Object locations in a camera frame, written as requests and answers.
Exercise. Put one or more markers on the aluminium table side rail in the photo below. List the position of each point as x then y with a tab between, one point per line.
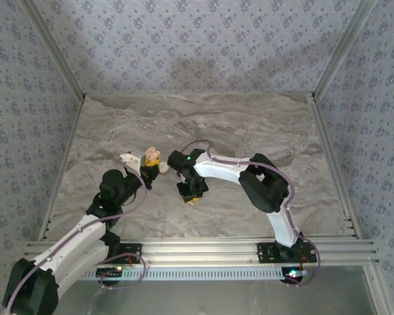
66	157
332	164

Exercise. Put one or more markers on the thin aluminium table edge rail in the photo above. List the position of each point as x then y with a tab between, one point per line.
197	94

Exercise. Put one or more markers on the aluminium frame post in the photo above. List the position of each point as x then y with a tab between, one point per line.
343	49
379	288
54	49

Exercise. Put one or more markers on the controller board with LED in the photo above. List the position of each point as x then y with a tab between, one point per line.
293	274
110	274

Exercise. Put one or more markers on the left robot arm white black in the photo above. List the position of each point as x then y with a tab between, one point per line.
69	243

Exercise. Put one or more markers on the cream charging case gold line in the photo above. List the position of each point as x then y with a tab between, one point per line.
152	153

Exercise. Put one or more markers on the wide aluminium mounting rail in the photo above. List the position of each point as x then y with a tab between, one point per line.
200	251

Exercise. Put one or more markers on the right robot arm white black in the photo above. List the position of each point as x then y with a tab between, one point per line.
223	170

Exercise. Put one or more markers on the plain white charging case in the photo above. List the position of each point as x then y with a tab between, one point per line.
163	168

